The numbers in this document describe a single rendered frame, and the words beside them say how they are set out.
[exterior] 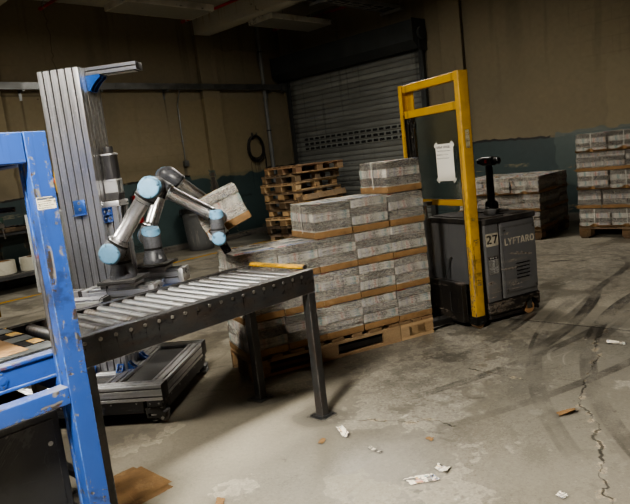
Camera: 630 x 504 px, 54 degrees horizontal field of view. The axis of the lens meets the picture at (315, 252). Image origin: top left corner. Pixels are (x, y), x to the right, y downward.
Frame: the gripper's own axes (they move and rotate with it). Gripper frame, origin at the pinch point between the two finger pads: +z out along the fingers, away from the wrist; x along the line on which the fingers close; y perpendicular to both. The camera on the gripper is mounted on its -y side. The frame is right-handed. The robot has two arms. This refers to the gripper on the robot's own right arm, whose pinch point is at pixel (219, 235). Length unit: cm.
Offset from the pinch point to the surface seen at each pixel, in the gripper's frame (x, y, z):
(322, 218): -64, -25, 32
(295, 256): -36, -38, 26
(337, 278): -55, -66, 33
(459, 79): -193, 14, 43
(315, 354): -16, -72, -60
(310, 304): -26, -47, -60
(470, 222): -159, -79, 43
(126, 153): 94, 123, 729
